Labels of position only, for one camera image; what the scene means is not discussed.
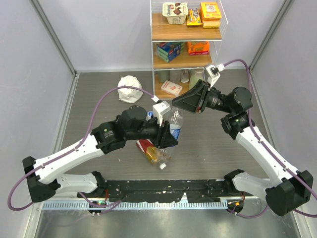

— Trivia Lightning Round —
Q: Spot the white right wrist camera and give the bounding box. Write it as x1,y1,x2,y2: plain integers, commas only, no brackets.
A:
205,64,225,88

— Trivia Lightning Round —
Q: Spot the yellow candy bag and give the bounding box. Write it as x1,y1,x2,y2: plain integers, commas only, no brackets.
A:
186,8,202,26

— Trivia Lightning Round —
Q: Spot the blue green box pack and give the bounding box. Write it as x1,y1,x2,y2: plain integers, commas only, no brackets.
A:
156,42,184,62

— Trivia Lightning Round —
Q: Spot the clear Pepsi bottle blue label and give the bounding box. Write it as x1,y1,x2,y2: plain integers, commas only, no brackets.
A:
157,107,184,170

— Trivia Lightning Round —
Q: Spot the white red tissue box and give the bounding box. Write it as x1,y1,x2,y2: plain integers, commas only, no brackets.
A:
161,80,183,97

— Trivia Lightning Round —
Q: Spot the clear plastic cup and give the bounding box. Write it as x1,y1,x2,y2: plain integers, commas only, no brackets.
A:
169,69,182,83

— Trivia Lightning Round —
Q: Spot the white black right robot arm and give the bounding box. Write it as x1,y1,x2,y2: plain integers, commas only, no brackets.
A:
172,80,314,216

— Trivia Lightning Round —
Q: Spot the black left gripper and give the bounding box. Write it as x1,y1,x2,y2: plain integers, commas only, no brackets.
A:
126,114,179,149

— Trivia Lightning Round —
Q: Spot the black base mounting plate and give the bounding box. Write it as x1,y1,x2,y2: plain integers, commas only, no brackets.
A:
77,178,254,204

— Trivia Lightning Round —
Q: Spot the white green bottle on shelf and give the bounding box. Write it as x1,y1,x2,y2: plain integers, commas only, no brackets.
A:
189,68,204,89

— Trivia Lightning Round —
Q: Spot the white crumpled paper bag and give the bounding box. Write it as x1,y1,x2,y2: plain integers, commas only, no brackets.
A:
117,75,143,104

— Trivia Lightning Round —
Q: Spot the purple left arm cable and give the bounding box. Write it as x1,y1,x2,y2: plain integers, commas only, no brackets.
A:
7,87,160,212

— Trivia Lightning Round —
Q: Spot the orange cracker box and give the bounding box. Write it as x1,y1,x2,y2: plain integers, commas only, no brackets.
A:
187,41,210,56

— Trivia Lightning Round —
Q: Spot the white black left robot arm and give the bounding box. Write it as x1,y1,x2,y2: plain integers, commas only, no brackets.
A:
23,101,178,203

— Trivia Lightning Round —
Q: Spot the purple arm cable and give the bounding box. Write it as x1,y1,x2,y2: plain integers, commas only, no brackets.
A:
7,87,160,212
222,59,317,218

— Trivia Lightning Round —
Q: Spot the white wire wooden shelf rack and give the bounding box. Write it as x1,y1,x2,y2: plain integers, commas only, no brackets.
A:
150,0,228,100

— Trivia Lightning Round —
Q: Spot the white chocolate yogurt tub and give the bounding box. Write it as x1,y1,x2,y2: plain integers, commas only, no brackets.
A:
162,2,188,25

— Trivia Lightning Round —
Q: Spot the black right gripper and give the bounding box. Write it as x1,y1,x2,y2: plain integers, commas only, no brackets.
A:
172,79,234,115

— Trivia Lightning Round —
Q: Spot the pale green cup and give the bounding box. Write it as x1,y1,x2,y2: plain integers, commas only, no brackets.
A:
158,70,170,83

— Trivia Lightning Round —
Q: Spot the small clear bottle blue cap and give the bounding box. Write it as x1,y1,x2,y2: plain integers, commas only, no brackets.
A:
146,111,154,121

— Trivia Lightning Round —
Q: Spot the orange yellow sponge pack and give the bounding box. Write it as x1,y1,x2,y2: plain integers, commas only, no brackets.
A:
200,2,222,29

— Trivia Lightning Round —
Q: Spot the slotted grey cable duct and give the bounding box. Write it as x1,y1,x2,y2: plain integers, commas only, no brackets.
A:
42,200,228,211

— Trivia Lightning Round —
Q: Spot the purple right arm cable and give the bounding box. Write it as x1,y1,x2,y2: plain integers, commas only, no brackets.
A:
222,59,317,218

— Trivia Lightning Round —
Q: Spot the amber drink bottle red label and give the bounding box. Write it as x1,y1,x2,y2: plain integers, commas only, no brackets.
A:
136,139,167,170

